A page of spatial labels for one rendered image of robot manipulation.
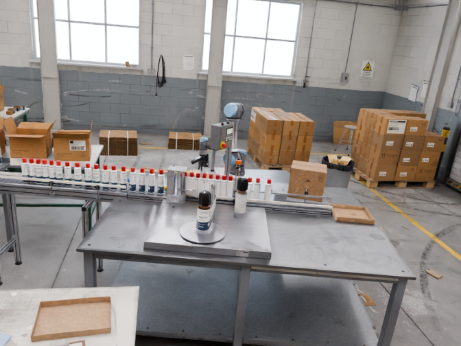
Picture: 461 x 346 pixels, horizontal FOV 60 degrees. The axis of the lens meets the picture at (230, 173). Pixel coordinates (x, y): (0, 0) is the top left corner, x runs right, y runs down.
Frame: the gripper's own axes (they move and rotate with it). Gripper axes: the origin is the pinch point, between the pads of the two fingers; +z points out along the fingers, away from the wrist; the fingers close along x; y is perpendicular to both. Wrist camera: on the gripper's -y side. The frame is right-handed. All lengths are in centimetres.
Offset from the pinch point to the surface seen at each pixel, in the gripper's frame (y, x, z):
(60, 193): -118, -26, 5
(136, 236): -63, -103, 5
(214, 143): -2, -54, -45
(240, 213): 12, -93, -3
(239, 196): 10, -92, -16
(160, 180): -41, -46, -12
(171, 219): -38, -90, 0
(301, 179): 77, -56, -15
